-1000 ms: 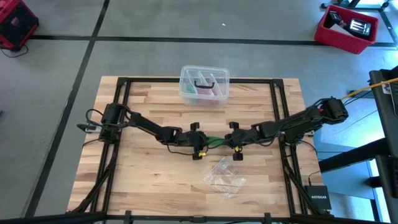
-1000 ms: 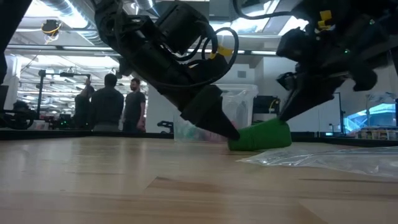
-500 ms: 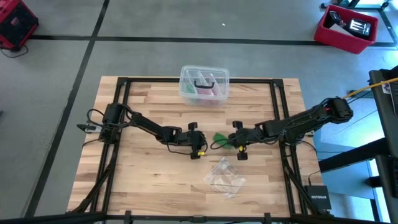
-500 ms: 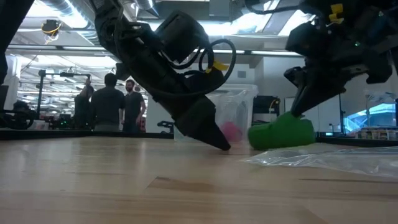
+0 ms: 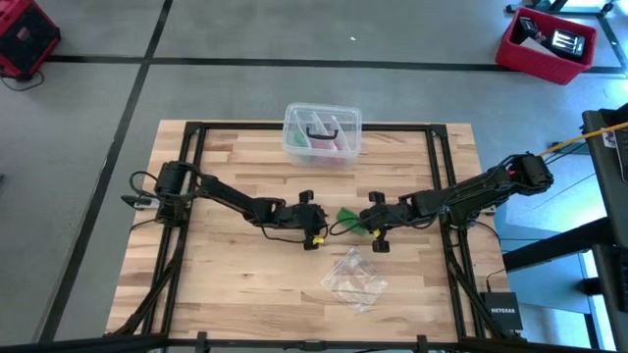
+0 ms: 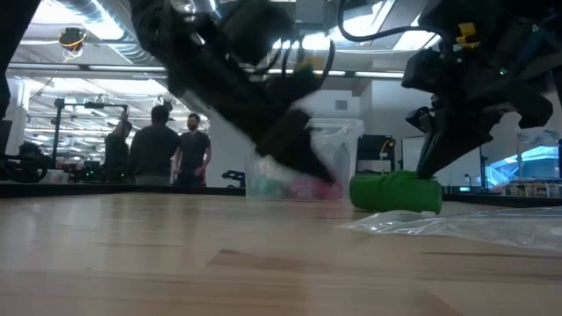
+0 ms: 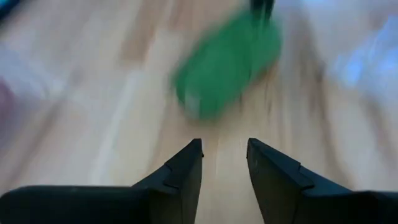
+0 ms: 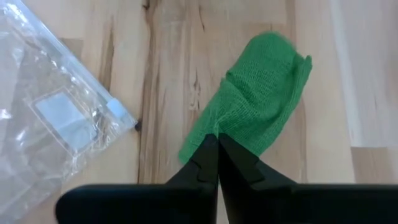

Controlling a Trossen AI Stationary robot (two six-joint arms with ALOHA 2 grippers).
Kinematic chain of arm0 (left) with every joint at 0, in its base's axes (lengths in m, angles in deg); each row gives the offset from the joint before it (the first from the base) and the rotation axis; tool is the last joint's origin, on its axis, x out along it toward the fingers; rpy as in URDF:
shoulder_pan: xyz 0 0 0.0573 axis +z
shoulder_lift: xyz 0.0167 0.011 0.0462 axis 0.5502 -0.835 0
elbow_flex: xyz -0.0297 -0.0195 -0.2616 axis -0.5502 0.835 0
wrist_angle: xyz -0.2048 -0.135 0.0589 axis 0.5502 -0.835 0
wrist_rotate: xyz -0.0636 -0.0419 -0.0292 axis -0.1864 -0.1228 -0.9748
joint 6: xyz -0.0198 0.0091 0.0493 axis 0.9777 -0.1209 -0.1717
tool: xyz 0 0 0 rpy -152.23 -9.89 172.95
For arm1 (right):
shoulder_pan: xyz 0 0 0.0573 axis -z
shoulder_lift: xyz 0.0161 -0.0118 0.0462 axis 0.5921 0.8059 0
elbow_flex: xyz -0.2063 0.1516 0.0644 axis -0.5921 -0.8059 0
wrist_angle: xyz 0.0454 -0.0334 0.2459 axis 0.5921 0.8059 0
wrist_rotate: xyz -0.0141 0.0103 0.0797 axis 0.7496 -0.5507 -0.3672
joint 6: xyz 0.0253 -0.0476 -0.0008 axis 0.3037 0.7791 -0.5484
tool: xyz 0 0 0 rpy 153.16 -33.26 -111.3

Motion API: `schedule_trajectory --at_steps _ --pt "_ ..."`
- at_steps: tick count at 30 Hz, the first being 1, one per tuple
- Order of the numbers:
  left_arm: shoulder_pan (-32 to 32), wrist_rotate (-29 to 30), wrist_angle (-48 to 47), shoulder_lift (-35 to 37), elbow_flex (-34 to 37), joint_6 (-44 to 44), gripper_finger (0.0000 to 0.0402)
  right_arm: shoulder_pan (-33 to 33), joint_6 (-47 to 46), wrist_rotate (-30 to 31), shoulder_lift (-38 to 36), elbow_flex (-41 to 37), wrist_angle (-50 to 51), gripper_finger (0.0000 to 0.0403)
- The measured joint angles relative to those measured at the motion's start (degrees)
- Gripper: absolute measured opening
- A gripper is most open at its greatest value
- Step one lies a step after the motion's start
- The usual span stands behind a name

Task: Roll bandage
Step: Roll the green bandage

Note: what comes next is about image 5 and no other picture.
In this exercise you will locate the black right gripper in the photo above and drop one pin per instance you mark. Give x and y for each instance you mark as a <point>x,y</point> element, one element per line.
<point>390,218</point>

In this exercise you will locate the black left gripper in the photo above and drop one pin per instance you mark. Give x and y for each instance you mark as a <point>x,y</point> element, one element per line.
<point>304,218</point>

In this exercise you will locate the green elastic bandage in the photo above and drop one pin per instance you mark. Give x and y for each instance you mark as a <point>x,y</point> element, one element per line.
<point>353,220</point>

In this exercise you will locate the clear plastic zip bag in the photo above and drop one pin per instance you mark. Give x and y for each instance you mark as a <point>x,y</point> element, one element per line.
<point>353,282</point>

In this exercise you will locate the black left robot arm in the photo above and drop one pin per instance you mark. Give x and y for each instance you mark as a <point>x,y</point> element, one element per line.
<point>230,196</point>

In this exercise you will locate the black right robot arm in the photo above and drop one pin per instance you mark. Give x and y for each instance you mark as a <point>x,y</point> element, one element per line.
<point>471,193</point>

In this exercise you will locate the magenta bandage roll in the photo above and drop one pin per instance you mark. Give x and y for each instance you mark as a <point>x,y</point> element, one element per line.
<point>337,147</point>

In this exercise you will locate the pink bandage roll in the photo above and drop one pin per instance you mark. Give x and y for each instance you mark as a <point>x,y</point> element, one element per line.
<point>321,144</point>

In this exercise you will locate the teal bandage roll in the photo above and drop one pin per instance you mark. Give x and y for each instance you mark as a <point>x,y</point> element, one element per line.
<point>299,139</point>

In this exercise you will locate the clear plastic storage box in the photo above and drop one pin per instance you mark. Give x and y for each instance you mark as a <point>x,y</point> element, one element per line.
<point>321,117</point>

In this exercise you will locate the red plastic bin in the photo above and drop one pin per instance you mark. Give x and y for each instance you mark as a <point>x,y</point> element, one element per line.
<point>535,64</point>

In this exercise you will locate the black desk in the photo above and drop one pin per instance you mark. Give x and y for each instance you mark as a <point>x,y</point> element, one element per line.
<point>603,196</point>

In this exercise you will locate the black device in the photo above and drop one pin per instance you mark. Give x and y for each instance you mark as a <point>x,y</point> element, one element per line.
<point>527,27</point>
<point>566,44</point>

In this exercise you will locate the red and black generator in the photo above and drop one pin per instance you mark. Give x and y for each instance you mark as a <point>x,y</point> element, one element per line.
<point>24,34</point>

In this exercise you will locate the black aluminium rig frame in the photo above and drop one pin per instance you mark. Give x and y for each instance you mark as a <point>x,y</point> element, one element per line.
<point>314,126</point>

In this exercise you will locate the black Netgear network switch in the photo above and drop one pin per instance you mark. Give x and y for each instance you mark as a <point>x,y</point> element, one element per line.
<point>500,311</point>

